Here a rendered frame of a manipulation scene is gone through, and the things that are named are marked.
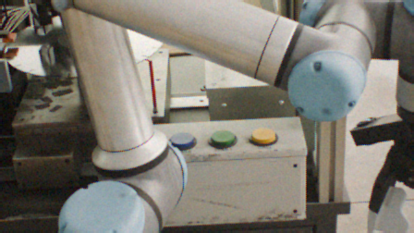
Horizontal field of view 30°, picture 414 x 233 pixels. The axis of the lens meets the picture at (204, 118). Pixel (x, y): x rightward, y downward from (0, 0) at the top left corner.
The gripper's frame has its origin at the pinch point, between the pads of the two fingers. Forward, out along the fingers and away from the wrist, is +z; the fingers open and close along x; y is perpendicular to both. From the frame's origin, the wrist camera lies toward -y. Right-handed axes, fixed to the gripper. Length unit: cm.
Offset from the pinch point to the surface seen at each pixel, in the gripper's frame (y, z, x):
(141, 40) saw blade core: -71, -4, 7
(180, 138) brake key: -40.4, 0.3, -7.7
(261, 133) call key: -31.7, 0.3, 3.1
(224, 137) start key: -35.3, 0.3, -2.2
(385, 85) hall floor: -133, 91, 171
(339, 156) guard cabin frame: -23.9, 6.5, 14.4
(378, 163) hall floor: -96, 91, 120
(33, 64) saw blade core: -77, -4, -15
